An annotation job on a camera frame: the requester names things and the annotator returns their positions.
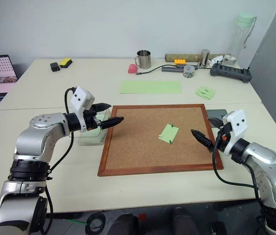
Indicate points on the steel cylinder tumbler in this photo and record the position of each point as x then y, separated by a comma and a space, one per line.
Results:
204, 58

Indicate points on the green sticky note pad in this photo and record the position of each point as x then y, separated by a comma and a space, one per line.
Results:
205, 93

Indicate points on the olive wooden strip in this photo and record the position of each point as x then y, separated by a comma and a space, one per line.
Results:
189, 57

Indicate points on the dark grey handheld controller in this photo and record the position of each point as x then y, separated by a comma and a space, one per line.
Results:
233, 72

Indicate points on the clear bottle green lid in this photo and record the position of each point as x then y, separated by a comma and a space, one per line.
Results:
239, 36

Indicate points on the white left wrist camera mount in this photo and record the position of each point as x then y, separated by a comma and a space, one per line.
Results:
80, 98

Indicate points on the yellow toy brick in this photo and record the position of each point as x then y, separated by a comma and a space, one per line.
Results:
180, 62

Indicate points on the pink eraser block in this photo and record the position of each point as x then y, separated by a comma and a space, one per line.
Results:
132, 69

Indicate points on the yellow black sponge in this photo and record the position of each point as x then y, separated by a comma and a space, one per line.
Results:
65, 63

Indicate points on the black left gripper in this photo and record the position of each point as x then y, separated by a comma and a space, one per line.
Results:
90, 118

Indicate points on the white plastic gadget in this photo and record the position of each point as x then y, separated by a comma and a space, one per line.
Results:
216, 60

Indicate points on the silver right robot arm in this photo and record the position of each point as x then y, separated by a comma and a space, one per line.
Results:
267, 169

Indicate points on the round silver tin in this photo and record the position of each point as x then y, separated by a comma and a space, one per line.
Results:
229, 60

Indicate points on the clear jar of pins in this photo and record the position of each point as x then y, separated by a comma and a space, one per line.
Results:
188, 72

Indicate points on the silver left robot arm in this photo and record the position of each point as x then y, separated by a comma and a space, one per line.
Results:
34, 144

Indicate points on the grey partition panel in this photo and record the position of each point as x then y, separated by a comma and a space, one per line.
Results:
275, 73

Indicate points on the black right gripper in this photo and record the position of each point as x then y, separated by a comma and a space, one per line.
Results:
222, 141

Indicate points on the clear plastic box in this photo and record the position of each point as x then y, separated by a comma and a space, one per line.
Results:
91, 138

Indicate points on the stainless steel mug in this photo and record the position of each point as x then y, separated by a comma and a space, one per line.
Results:
144, 60

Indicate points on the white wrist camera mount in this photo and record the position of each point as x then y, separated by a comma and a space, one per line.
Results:
237, 124
80, 98

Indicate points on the long green paper sheet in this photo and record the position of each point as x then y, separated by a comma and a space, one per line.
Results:
150, 87

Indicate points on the black power adapter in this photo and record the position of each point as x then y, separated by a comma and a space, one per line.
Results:
54, 67

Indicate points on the dark grey flat box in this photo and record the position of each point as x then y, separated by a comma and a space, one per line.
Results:
213, 113

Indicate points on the small red object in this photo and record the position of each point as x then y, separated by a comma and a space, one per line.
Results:
142, 216

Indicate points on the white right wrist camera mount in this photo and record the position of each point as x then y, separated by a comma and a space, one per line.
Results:
237, 124

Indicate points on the green paper note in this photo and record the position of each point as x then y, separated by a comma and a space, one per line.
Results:
168, 133

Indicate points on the wood framed cork board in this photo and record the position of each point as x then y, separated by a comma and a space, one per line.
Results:
138, 142

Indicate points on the dark rounded shape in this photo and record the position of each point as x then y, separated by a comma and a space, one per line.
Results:
123, 225

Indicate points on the grey usb hub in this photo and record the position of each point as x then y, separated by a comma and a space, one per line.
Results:
172, 69

